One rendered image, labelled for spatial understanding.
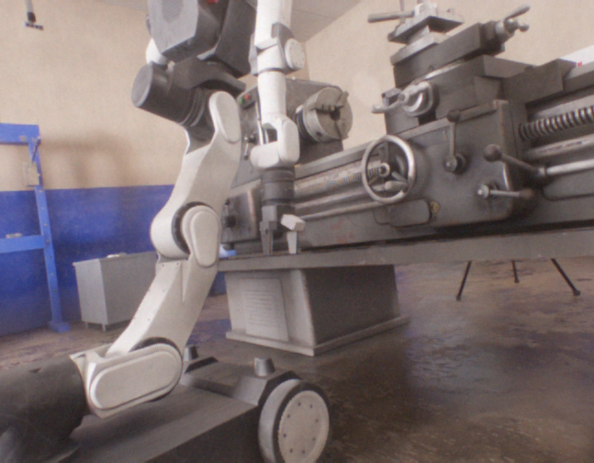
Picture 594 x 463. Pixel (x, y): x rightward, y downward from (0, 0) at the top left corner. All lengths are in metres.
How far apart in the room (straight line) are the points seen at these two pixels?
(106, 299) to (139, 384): 2.73
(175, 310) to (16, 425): 0.37
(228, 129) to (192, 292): 0.45
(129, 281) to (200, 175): 2.69
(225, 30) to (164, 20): 0.17
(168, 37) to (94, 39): 4.42
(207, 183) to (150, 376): 0.50
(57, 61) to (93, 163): 1.08
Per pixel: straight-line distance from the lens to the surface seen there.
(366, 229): 1.76
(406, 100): 1.29
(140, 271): 3.86
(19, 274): 5.05
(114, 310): 3.79
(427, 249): 1.37
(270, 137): 2.19
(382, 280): 2.33
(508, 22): 1.41
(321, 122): 2.14
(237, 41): 1.36
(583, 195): 1.35
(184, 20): 1.33
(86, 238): 5.15
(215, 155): 1.23
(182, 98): 1.24
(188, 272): 1.12
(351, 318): 2.18
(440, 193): 1.33
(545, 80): 1.36
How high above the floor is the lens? 0.54
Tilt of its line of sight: 1 degrees up
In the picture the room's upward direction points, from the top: 8 degrees counter-clockwise
